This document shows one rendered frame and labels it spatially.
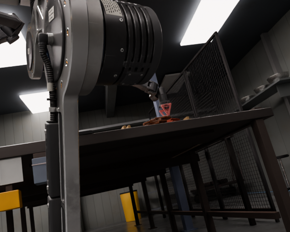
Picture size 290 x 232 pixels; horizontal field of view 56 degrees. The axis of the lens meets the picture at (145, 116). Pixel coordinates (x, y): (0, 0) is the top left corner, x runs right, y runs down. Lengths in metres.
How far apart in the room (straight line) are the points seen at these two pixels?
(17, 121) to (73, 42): 6.72
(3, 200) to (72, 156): 0.90
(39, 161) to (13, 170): 0.12
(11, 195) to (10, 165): 0.14
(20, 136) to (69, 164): 6.50
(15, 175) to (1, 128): 5.79
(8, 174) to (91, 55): 1.05
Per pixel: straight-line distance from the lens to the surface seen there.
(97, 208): 7.35
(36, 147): 1.45
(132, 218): 6.76
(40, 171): 1.41
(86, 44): 0.47
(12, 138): 7.08
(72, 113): 0.53
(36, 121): 7.04
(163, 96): 1.81
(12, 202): 1.42
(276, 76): 5.09
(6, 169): 1.46
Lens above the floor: 0.56
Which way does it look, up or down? 15 degrees up
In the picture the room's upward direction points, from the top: 13 degrees counter-clockwise
